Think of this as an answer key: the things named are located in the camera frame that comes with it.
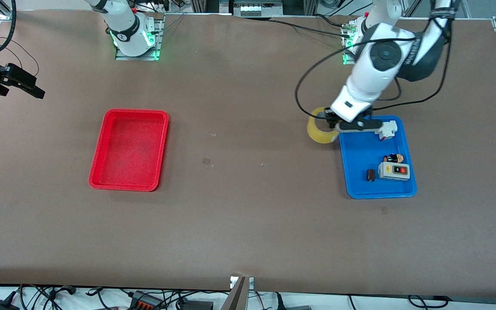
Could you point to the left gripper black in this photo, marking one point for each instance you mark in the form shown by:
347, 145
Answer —
330, 116

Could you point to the yellow tape roll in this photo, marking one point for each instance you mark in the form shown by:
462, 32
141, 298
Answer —
317, 137

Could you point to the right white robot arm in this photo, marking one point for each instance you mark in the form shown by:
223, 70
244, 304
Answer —
123, 26

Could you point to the blue plastic tray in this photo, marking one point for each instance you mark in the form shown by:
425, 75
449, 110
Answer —
360, 159

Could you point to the white circuit breaker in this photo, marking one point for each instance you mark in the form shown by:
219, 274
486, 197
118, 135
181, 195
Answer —
386, 129

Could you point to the dark brown capacitor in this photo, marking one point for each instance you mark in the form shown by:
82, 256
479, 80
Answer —
371, 175

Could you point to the black orange push button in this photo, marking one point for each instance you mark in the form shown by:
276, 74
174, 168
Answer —
393, 158

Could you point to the grey box with white ports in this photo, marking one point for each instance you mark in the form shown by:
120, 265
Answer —
255, 8

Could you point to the red plastic tray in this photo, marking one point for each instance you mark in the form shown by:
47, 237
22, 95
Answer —
129, 150

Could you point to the orange black power adapter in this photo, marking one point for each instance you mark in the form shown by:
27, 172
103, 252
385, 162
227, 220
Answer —
144, 300

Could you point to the grey on-off switch box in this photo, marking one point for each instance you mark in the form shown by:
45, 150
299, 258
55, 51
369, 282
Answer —
394, 171

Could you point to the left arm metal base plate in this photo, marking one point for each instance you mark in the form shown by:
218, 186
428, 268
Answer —
348, 43

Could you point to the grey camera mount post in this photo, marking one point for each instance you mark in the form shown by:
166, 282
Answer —
239, 295

